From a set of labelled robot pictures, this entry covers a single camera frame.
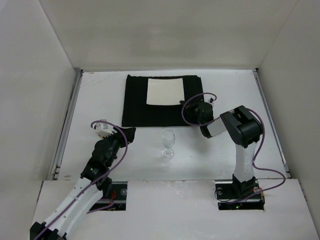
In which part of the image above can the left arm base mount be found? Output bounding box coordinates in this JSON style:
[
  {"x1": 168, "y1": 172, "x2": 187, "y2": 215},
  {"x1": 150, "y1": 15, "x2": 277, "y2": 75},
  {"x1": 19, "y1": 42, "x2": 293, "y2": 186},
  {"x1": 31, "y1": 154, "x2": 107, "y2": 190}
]
[{"x1": 89, "y1": 181, "x2": 128, "y2": 213}]

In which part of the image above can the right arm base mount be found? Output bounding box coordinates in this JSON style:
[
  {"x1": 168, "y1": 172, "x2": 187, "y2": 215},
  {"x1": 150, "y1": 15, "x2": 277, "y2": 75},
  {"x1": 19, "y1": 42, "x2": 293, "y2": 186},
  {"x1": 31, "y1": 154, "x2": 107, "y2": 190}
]
[{"x1": 214, "y1": 180, "x2": 265, "y2": 211}]

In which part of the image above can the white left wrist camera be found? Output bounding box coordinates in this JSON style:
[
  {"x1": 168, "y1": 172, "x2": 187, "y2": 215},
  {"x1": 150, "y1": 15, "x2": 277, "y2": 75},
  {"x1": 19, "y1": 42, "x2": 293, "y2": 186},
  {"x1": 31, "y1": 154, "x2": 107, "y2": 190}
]
[{"x1": 93, "y1": 119, "x2": 115, "y2": 139}]

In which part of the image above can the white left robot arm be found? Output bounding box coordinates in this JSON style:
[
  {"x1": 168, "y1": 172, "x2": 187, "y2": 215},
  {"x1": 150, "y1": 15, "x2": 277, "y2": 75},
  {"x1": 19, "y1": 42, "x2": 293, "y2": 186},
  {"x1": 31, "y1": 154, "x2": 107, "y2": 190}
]
[{"x1": 29, "y1": 126, "x2": 136, "y2": 240}]

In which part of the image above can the clear wine glass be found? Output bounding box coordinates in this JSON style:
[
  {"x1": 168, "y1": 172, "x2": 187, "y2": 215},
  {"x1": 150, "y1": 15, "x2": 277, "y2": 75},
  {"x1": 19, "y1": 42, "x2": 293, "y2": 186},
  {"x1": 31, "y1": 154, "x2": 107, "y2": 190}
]
[{"x1": 161, "y1": 130, "x2": 176, "y2": 161}]

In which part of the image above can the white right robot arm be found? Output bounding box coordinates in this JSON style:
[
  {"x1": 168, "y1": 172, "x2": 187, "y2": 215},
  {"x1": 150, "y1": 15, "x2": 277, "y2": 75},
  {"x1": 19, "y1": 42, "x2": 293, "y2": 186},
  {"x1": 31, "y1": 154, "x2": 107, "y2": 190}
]
[{"x1": 180, "y1": 100, "x2": 264, "y2": 198}]

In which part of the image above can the white square plate black rim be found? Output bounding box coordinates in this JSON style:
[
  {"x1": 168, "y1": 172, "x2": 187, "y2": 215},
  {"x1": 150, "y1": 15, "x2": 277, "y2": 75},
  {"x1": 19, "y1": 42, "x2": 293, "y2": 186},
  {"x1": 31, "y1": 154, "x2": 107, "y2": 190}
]
[{"x1": 146, "y1": 78, "x2": 185, "y2": 106}]

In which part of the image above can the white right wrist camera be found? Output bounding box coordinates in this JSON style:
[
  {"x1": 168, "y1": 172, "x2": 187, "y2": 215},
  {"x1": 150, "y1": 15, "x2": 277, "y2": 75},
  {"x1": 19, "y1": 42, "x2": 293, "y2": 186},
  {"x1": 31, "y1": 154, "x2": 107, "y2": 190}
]
[{"x1": 209, "y1": 98, "x2": 217, "y2": 104}]

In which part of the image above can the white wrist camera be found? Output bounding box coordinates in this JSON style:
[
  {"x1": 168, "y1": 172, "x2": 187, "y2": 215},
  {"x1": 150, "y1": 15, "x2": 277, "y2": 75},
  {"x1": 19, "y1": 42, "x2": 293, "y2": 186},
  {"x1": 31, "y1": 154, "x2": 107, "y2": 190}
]
[
  {"x1": 93, "y1": 119, "x2": 115, "y2": 139},
  {"x1": 209, "y1": 98, "x2": 217, "y2": 104}
]

